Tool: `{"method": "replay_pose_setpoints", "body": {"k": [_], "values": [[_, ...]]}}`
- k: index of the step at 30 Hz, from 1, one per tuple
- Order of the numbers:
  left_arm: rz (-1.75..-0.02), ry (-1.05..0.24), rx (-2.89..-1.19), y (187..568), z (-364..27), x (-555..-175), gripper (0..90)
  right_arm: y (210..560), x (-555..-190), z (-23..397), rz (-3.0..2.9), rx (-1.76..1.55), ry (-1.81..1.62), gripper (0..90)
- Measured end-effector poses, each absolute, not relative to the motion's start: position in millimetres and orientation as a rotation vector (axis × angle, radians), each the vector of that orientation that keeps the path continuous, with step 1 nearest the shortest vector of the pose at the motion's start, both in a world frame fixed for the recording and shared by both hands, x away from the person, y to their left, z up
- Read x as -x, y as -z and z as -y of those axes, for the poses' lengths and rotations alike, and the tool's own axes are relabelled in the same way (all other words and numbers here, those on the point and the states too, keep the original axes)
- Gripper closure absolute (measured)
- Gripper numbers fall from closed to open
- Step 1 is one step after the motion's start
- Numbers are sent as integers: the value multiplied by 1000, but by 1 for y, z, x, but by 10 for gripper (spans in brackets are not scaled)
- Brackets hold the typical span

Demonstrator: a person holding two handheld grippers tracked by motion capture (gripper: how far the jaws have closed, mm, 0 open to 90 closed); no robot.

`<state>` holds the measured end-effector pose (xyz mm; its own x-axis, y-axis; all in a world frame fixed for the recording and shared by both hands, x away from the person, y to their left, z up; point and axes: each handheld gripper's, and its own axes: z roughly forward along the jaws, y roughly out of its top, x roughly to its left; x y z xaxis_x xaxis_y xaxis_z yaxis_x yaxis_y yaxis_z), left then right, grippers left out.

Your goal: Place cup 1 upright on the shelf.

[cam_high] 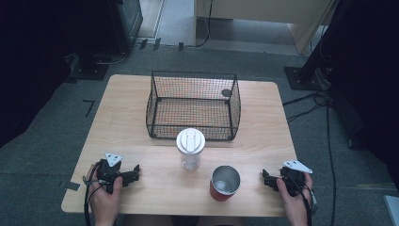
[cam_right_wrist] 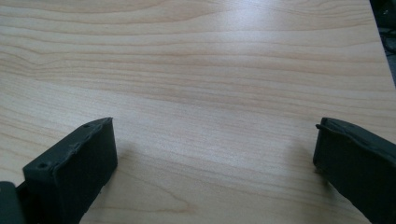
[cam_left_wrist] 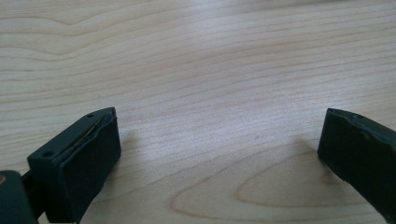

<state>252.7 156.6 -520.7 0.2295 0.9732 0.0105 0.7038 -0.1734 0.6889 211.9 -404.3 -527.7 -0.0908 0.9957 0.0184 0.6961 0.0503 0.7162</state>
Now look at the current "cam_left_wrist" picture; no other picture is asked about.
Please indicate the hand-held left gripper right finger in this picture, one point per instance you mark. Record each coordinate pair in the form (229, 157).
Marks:
(361, 155)

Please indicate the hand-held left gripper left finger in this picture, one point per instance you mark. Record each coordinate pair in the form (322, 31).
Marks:
(84, 161)

